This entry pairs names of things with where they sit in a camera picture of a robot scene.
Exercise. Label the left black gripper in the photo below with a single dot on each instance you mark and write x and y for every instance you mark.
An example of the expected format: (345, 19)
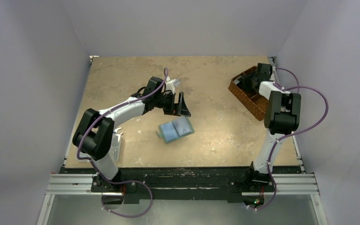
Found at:
(182, 109)

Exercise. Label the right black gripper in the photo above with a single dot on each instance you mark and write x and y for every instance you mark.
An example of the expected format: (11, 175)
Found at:
(250, 82)

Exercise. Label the brown woven divided basket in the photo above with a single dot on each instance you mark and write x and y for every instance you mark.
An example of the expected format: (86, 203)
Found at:
(254, 102)

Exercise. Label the green card holder wallet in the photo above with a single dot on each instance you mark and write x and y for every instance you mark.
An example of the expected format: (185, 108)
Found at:
(174, 130)

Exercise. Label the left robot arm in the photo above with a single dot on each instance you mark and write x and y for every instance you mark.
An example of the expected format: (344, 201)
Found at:
(113, 117)

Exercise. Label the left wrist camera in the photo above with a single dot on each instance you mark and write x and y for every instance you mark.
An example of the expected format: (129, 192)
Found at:
(175, 82)

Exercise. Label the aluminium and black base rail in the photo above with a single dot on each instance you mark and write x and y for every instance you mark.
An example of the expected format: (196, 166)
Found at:
(184, 183)

